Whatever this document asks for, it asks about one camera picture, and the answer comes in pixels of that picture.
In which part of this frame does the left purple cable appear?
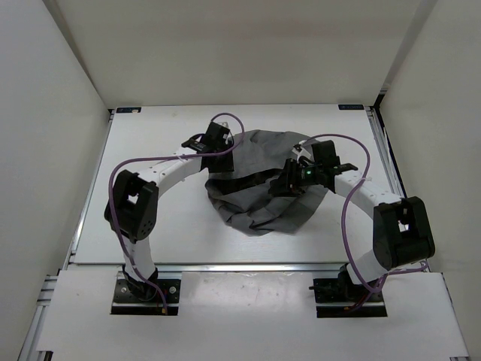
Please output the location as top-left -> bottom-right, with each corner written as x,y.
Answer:
107,113 -> 246,316

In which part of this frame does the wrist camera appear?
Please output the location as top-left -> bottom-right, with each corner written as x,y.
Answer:
217,122 -> 231,144
292,141 -> 312,162

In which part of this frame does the left blue corner label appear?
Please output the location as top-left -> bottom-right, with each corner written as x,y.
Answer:
116,107 -> 141,114

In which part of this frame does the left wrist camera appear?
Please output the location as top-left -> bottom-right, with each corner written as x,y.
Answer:
217,122 -> 231,144

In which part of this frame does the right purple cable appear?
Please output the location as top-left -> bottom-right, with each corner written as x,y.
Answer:
292,133 -> 430,311

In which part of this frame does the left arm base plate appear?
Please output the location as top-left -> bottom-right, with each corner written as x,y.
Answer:
110,273 -> 181,316

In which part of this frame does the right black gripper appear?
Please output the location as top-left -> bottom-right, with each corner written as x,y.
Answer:
268,158 -> 322,197

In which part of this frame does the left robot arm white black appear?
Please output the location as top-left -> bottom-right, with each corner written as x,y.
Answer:
104,121 -> 236,302

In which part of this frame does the purple cable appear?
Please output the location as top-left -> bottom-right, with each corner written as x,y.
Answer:
107,113 -> 246,316
292,133 -> 430,311

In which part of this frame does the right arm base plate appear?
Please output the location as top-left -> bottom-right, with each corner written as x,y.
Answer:
309,278 -> 388,319

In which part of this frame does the grey pleated skirt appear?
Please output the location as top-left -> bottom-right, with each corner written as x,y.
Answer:
204,129 -> 328,236

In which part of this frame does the right blue corner label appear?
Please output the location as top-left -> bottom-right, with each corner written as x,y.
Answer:
338,104 -> 365,111

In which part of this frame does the blue corner label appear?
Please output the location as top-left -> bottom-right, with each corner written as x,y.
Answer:
116,107 -> 141,114
338,104 -> 365,111

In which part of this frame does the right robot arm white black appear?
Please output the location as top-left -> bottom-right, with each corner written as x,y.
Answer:
269,138 -> 435,303

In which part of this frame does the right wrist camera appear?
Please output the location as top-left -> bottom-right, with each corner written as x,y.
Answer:
292,141 -> 312,162

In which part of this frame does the white front cover board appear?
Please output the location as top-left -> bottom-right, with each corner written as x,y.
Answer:
38,271 -> 468,360

